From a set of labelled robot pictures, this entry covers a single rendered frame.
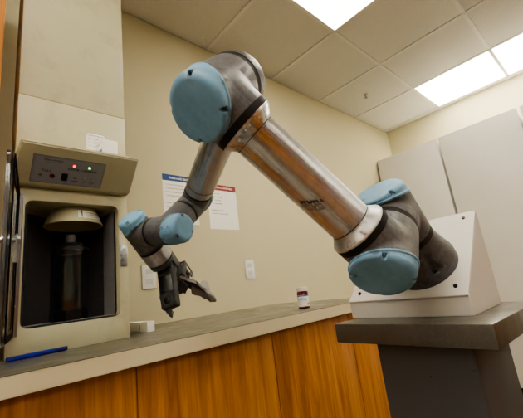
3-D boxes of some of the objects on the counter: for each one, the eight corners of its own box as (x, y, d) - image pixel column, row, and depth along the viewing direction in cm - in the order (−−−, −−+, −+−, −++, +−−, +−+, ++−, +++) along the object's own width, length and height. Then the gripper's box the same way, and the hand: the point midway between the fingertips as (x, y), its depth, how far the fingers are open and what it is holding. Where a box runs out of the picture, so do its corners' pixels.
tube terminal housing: (-8, 355, 102) (7, 127, 119) (105, 335, 123) (102, 144, 141) (2, 361, 84) (17, 92, 102) (130, 337, 106) (124, 119, 124)
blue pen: (5, 362, 81) (5, 357, 82) (65, 349, 92) (65, 345, 93) (7, 362, 81) (7, 357, 81) (67, 349, 92) (67, 345, 92)
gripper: (193, 236, 96) (223, 284, 106) (134, 260, 99) (168, 304, 108) (190, 255, 89) (222, 303, 98) (126, 279, 91) (163, 325, 101)
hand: (193, 311), depth 101 cm, fingers open, 14 cm apart
